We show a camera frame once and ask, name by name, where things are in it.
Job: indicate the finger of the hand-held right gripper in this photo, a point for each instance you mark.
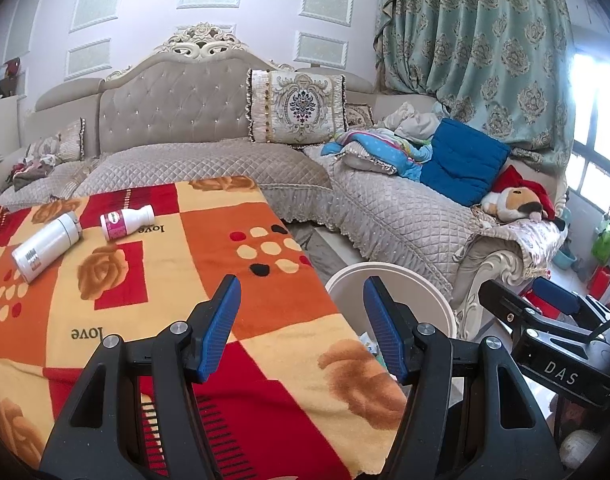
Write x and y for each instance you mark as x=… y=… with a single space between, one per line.
x=505 y=305
x=557 y=297

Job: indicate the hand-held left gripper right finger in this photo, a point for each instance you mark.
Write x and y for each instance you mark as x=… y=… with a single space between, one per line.
x=385 y=330

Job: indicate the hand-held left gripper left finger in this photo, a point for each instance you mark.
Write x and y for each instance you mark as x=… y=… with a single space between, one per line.
x=217 y=330

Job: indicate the white plastic bucket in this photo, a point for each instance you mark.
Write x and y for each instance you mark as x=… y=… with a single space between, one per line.
x=350 y=285

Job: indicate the teal plastic basin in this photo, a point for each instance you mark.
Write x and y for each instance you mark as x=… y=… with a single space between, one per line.
x=566 y=260

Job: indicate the red plastic container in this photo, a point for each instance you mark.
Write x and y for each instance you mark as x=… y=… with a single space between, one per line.
x=601 y=280

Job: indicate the orange and red printed blanket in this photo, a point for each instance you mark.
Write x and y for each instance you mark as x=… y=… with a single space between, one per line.
x=265 y=310

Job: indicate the green plastic bag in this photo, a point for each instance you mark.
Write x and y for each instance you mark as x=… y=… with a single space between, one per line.
x=605 y=242

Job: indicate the plush toy with red hat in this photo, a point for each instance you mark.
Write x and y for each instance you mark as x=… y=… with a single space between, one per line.
x=515 y=202

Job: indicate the white bottle with pink label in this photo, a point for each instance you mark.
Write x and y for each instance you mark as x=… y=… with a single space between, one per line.
x=122 y=224

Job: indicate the blue cushion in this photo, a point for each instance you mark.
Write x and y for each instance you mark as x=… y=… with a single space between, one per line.
x=465 y=165

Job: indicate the blue patterned cloth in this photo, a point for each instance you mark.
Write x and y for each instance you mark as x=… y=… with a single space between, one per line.
x=385 y=152

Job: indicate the window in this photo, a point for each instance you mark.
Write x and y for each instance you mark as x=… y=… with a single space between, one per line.
x=600 y=110

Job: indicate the white thermos bottle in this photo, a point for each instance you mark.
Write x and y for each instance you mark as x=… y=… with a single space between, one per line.
x=42 y=247

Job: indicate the grey and white clothes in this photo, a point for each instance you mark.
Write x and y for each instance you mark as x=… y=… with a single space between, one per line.
x=415 y=122

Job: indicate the small dark patterned cushion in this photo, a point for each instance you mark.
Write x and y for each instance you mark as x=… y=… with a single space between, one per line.
x=360 y=116

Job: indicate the grey tufted sofa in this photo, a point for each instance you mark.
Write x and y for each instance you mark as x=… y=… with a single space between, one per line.
x=185 y=110

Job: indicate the large embroidered cushion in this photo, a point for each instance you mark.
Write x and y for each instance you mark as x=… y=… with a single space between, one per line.
x=297 y=107

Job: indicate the small floral cushion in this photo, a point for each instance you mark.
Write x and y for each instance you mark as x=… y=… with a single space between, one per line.
x=60 y=142

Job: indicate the pile of dark clothes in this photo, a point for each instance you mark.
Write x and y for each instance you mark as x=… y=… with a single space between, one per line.
x=30 y=170

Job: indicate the teal patterned curtain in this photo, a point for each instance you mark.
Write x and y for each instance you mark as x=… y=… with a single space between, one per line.
x=485 y=35

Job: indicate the white cabinet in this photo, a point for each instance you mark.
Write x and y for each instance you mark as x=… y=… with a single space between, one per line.
x=5 y=125

